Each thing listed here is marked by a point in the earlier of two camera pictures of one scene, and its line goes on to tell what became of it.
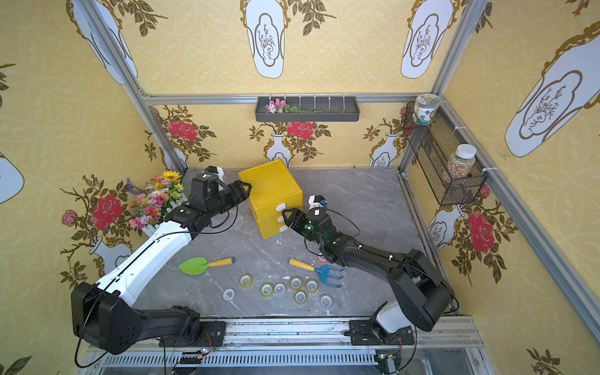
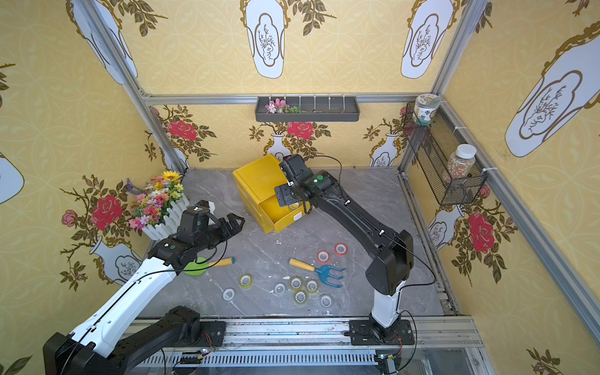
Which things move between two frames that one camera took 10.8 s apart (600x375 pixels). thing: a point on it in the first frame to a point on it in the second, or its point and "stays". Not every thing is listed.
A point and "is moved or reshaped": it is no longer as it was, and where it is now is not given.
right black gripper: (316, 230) to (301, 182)
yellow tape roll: (246, 281) stays
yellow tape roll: (312, 287) stays
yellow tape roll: (300, 298) stays
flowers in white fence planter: (154, 199) stays
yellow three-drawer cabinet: (274, 188) is moved or reshaped
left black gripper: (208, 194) to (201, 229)
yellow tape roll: (295, 283) stays
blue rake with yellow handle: (323, 272) stays
